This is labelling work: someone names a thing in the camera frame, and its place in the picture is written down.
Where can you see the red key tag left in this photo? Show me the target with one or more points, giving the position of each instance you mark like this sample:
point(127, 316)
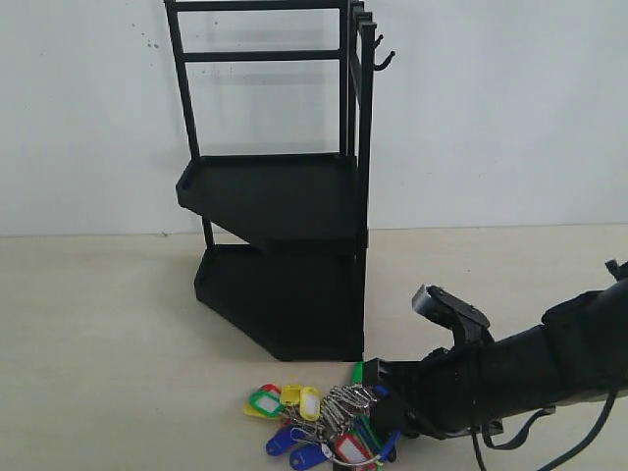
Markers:
point(271, 389)

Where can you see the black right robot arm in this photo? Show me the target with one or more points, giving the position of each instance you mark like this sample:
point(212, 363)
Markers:
point(577, 353)

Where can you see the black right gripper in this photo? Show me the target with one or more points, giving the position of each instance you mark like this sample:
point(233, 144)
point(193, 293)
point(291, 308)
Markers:
point(435, 397)

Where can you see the green key tag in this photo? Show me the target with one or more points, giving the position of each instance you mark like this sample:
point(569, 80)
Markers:
point(267, 402)
point(357, 373)

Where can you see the red key tag centre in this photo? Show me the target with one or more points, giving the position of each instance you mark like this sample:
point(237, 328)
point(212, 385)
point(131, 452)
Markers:
point(347, 449)

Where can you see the green key tag left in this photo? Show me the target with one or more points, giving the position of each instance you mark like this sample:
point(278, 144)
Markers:
point(267, 402)

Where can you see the bunch of silver key rings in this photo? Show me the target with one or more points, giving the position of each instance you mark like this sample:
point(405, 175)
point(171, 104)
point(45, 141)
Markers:
point(344, 410)

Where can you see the red key tag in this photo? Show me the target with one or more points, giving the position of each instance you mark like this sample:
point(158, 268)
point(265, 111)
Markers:
point(347, 449)
point(271, 389)

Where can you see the blue key tag bottom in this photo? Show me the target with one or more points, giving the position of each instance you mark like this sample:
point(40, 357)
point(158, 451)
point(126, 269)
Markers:
point(306, 457)

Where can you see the green key tag top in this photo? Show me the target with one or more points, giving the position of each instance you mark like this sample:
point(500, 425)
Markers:
point(357, 373)

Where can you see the black two-tier metal rack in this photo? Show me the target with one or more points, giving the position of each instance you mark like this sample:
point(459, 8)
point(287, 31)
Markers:
point(287, 234)

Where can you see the blue key tag lower left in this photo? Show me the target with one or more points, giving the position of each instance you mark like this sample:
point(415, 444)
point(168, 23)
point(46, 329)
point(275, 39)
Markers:
point(282, 442)

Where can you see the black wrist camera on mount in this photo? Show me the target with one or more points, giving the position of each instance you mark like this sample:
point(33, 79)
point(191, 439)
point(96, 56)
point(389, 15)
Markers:
point(467, 323)

